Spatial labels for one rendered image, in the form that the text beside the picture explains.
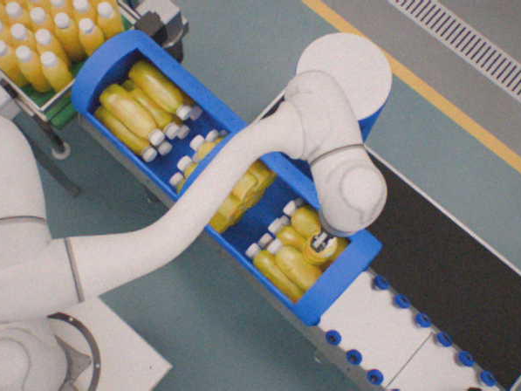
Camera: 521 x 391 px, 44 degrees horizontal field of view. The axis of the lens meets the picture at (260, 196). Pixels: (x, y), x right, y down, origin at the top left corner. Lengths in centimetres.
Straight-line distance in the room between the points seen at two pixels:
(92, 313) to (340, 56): 100
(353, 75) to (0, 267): 124
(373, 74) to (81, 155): 151
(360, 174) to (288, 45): 212
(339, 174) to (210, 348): 179
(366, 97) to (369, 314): 62
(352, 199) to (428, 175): 196
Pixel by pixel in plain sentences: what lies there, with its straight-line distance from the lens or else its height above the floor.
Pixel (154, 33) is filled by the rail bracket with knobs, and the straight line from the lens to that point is 201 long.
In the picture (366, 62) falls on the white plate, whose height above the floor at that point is 104.
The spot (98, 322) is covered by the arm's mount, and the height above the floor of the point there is 105.
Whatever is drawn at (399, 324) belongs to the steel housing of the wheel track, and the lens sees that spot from 187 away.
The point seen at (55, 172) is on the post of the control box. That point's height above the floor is 34.
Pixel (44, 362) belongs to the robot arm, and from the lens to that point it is 153.
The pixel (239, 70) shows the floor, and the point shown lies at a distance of 305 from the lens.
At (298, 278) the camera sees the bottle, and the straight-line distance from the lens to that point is 163.
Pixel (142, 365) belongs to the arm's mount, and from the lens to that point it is 171.
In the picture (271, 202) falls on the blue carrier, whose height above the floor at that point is 97.
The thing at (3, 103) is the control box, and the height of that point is 110.
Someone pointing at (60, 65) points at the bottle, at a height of 106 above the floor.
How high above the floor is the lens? 274
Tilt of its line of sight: 75 degrees down
